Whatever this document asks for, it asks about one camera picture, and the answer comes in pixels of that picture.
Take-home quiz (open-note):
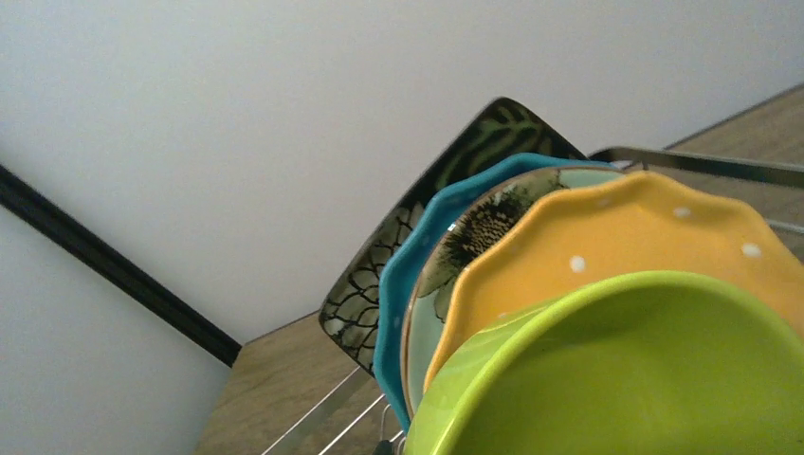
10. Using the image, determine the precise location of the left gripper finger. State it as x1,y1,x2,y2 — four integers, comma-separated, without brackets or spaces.
372,440,394,455

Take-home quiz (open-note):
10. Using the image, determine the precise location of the light blue floral plate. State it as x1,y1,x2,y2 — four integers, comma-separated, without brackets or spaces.
400,166,625,417

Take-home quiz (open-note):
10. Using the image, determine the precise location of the yellow-green small bowl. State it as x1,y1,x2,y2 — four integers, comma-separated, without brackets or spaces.
404,271,803,454

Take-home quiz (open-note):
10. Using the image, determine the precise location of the orange plate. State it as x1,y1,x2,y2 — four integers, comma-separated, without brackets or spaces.
425,172,803,384

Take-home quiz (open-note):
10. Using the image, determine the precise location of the metal wire dish rack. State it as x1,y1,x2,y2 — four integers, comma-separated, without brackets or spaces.
263,147,803,454

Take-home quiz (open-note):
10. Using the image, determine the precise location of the left black frame post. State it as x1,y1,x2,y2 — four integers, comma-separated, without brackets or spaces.
1,167,242,367

